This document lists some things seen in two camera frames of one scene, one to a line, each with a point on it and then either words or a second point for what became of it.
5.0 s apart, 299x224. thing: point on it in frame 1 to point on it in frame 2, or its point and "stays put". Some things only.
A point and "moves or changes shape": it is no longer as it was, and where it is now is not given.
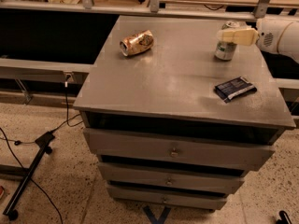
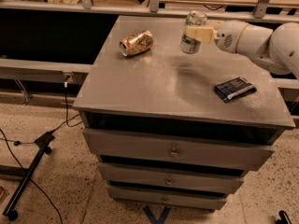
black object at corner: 283,217 stays put
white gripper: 267,35 to 228,36
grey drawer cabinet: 178,109 stays put
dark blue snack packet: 234,89 stays put
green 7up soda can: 225,50 moves or changes shape
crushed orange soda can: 136,43 stays put
